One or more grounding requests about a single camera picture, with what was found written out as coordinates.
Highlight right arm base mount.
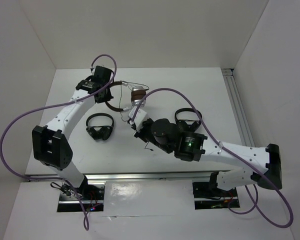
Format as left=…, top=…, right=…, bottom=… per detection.
left=192, top=182, right=240, bottom=210

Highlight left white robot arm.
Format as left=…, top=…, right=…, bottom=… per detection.
left=32, top=66, right=114, bottom=200

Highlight aluminium side rail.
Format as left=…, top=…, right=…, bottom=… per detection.
left=221, top=68, right=255, bottom=147

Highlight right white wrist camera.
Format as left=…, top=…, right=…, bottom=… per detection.
left=128, top=106, right=149, bottom=132

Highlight black headphones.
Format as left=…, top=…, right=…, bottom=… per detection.
left=85, top=113, right=115, bottom=141
left=174, top=108, right=201, bottom=133

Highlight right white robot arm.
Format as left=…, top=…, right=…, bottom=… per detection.
left=131, top=118, right=283, bottom=196

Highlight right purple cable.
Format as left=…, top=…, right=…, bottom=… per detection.
left=129, top=87, right=294, bottom=229

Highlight left black headphones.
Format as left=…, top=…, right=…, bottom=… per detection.
left=85, top=113, right=115, bottom=141

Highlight right black headphones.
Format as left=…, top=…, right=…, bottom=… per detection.
left=174, top=108, right=201, bottom=133

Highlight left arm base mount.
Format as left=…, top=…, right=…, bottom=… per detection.
left=50, top=182, right=105, bottom=213

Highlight aluminium front rail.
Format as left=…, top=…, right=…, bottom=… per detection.
left=24, top=169, right=231, bottom=183

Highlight thin black headphone cable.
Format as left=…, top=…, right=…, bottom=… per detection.
left=117, top=81, right=155, bottom=152

